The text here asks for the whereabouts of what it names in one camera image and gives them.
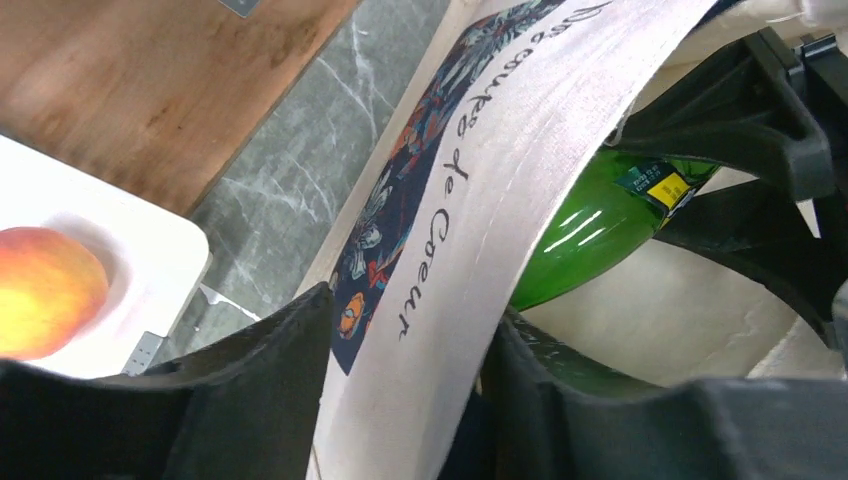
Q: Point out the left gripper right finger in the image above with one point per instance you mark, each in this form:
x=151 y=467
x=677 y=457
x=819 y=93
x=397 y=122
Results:
x=561 y=415

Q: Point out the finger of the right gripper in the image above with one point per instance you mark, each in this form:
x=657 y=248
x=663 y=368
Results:
x=749 y=106
x=757 y=231

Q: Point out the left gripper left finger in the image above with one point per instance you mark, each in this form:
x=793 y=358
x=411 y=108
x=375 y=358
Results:
x=244 y=407

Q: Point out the green glass bottle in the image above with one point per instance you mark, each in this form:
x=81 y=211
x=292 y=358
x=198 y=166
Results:
x=598 y=263

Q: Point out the orange peach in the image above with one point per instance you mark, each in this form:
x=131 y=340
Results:
x=51 y=287

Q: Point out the beige canvas tote bag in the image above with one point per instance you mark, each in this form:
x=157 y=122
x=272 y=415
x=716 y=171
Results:
x=521 y=105

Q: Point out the white perforated basket rear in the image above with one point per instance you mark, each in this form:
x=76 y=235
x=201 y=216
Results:
x=154 y=258

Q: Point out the wooden board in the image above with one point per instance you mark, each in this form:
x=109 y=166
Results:
x=154 y=97

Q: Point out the metal monitor stand base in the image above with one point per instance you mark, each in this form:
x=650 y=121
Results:
x=242 y=8

